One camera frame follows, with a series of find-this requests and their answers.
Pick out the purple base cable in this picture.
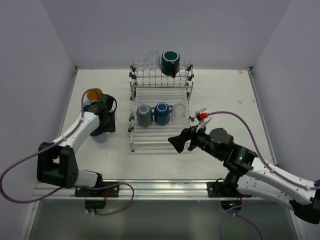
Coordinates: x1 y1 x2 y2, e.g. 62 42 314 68
84 183 135 216
219 201 278 240

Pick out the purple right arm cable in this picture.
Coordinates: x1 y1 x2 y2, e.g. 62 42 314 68
207 111 320 191

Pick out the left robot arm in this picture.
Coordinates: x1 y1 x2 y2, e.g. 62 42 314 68
36 93 118 189

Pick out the dark green ceramic mug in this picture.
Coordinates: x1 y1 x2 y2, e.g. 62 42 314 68
161 50 180 78

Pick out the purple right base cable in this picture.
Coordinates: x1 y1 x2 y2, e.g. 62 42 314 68
219 201 278 240

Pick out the aluminium frame rail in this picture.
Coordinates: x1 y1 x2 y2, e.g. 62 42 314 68
48 179 259 200

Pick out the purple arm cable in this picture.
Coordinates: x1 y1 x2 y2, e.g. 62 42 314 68
0 89 101 204
207 111 320 191

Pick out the clear faceted glass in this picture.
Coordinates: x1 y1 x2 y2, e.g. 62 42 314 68
171 103 187 123

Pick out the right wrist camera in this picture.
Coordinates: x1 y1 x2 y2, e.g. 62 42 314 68
195 108 212 132

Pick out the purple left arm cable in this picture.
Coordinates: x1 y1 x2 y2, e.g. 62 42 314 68
0 89 101 204

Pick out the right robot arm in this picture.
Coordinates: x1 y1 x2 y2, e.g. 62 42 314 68
168 126 320 224

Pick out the dark blue faceted mug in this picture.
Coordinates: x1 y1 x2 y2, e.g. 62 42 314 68
154 102 173 126

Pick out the blue butterfly ceramic mug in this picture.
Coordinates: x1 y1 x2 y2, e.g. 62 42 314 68
83 88 103 106

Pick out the grey faceted ceramic mug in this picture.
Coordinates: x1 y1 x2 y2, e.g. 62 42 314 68
136 104 153 128

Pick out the silver wire dish rack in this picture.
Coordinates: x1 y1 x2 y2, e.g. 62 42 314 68
128 61 194 152

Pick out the lilac plastic cup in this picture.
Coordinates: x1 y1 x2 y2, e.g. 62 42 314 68
90 131 107 144

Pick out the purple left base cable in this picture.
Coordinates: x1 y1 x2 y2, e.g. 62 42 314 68
84 183 135 216

